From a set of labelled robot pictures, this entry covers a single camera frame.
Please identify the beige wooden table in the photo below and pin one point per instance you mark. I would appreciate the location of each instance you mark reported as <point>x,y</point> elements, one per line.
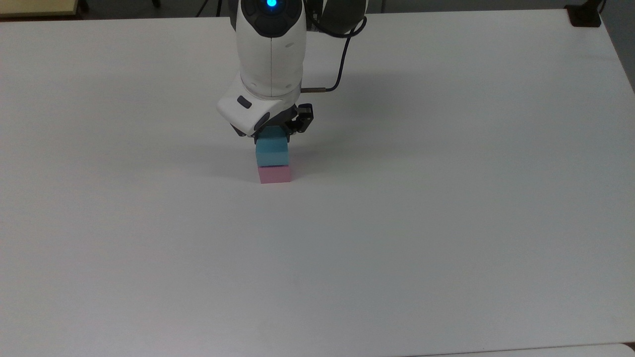
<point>37,7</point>

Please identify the black clamp mount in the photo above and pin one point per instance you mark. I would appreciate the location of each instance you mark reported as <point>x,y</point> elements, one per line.
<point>584,14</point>

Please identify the blue cube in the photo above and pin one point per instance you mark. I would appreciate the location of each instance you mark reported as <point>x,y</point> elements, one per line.
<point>272,148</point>

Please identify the pink cube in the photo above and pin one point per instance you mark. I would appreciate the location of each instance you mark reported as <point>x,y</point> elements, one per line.
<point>274,174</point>

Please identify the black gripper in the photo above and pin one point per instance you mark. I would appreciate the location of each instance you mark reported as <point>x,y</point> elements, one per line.
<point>278,120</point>

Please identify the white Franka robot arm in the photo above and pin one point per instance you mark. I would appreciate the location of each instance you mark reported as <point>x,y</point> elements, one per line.
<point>270,59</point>

